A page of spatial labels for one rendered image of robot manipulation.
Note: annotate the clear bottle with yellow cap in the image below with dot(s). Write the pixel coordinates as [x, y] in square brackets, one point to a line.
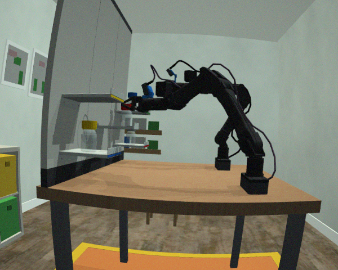
[88, 136]

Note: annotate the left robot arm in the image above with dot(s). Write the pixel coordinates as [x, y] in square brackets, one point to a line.
[249, 141]

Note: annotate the white bottle with blue cap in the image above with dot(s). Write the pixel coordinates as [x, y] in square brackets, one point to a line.
[131, 94]

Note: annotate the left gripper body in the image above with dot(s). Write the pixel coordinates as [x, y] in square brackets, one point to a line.
[145, 102]

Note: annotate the clear glass bottle with grey cap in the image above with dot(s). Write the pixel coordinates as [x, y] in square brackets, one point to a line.
[130, 137]

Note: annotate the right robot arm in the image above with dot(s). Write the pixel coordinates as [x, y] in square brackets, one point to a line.
[222, 137]

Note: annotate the grey wall panel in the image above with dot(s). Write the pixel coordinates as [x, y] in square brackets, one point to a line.
[89, 52]

